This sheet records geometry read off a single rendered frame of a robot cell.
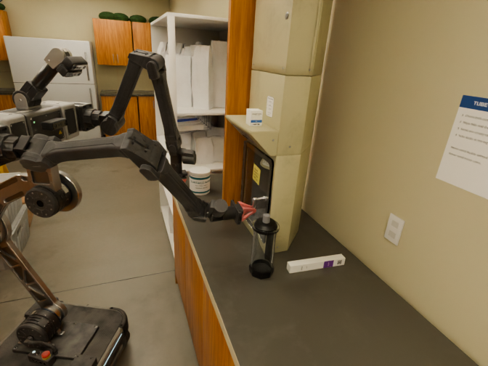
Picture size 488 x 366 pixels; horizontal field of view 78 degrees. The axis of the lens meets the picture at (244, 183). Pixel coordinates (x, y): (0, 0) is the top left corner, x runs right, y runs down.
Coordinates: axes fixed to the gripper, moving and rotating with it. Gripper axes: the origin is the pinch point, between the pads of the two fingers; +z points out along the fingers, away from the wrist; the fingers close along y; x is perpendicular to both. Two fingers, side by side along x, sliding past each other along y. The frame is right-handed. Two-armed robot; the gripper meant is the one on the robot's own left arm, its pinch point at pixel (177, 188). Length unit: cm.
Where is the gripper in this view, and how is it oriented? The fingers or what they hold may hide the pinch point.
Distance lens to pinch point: 163.1
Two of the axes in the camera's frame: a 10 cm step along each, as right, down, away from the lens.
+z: -0.5, 9.2, 3.9
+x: -3.5, -3.8, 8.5
